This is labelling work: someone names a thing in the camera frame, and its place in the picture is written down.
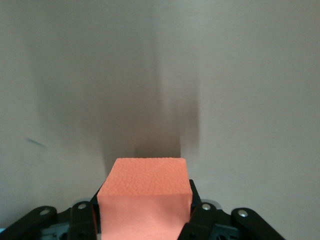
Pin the orange foam block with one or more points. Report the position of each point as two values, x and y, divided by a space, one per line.
145 180

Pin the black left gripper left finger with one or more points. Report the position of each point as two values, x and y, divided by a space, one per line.
80 222

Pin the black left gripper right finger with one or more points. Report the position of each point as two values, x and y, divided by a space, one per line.
225 227

